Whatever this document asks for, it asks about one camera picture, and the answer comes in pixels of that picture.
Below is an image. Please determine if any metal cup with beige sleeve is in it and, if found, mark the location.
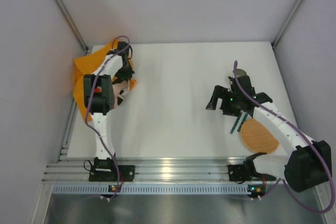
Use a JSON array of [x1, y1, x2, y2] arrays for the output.
[[235, 69, 247, 77]]

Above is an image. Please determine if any orange cartoon mouse placemat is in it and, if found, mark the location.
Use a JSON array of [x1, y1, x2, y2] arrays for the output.
[[72, 38, 139, 122]]

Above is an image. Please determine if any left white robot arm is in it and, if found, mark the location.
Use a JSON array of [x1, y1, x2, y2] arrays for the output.
[[83, 41, 134, 164]]

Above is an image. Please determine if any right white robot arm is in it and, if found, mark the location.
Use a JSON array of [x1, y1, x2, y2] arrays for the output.
[[206, 76, 332, 193]]

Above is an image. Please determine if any round woven wicker plate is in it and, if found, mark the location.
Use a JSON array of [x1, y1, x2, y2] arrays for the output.
[[240, 119, 279, 154]]

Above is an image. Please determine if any spoon with teal handle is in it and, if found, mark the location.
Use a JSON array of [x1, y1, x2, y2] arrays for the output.
[[237, 113, 249, 132]]

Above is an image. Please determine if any fork with teal handle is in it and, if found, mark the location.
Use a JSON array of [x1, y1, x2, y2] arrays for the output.
[[230, 114, 241, 134]]

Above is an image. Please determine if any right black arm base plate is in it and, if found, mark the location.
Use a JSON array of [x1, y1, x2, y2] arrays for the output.
[[227, 164, 263, 184]]

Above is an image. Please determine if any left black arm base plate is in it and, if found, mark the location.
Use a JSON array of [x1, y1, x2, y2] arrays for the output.
[[89, 165, 135, 182]]

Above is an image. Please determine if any aluminium frame rail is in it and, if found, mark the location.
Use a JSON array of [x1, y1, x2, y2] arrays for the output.
[[42, 157, 244, 183]]

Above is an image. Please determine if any slotted grey cable duct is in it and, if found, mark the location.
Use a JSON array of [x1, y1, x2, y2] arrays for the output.
[[52, 184, 266, 195]]

